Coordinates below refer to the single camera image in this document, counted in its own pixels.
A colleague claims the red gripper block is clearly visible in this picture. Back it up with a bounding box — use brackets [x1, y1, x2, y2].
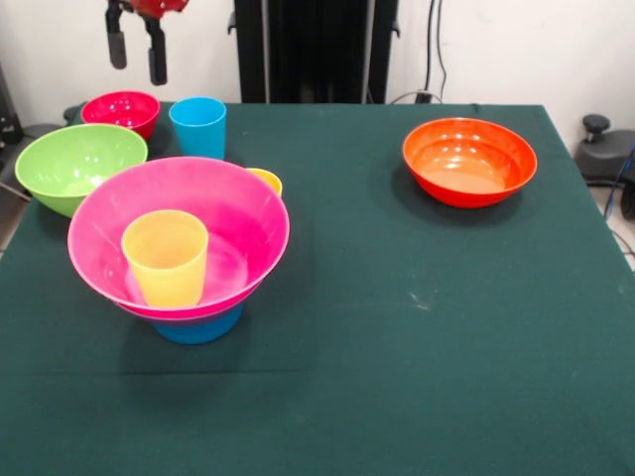
[104, 0, 191, 86]

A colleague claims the blue cup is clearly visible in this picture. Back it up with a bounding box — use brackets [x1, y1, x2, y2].
[168, 96, 228, 161]

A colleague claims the large green bowl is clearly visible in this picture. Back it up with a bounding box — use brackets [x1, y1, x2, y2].
[14, 123, 149, 219]

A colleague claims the orange-yellow cup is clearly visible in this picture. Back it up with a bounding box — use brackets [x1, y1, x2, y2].
[246, 168, 284, 198]

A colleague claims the large pink bowl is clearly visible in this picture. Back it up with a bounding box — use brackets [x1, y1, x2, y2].
[66, 156, 292, 319]

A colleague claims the pale yellow translucent cup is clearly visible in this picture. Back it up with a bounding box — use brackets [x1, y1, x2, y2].
[121, 209, 209, 308]

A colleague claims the small pink-red bowl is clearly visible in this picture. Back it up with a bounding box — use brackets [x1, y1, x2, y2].
[79, 90, 162, 142]

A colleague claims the black grey floor stand base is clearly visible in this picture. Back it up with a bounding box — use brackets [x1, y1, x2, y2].
[573, 113, 635, 187]
[0, 103, 80, 199]

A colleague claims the blue bowl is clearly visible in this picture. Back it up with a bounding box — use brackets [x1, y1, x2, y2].
[152, 304, 245, 346]

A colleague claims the orange bowl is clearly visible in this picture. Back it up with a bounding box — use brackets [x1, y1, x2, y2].
[402, 117, 539, 209]

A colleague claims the dark green table cloth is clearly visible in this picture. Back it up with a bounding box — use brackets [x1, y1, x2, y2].
[0, 101, 635, 476]

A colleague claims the black wall cable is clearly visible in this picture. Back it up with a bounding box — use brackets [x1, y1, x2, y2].
[424, 0, 450, 103]

